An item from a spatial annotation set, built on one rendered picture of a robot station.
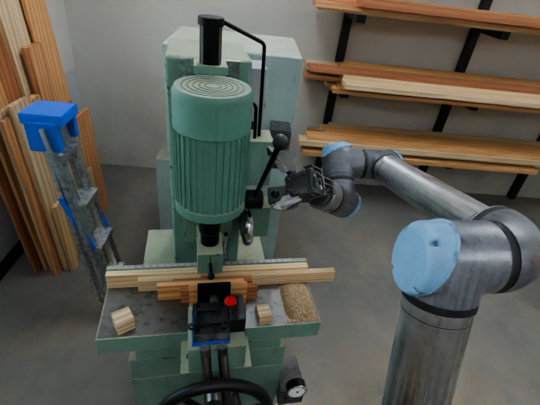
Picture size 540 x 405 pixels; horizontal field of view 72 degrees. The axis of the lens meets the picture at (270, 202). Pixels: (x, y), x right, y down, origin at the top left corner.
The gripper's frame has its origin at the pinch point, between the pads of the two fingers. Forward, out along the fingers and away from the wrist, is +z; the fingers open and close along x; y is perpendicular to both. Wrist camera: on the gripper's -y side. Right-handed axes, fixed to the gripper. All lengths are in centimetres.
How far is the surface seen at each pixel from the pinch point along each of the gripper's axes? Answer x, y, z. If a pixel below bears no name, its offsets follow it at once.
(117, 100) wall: -153, -209, -74
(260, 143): -17.5, -11.4, -13.1
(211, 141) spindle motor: -4.6, -2.1, 14.9
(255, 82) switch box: -34.3, -8.2, -8.5
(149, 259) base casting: 8, -67, -14
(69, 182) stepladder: -30, -106, 0
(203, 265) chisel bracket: 16.1, -27.8, -5.1
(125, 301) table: 24, -50, 5
